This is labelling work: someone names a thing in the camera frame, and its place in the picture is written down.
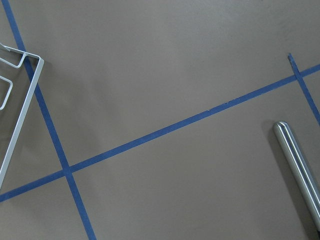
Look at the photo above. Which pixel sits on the steel muddler with black tip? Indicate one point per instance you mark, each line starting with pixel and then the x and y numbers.
pixel 299 168

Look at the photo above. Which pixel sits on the white wire cup rack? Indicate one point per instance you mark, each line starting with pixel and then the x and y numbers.
pixel 19 75

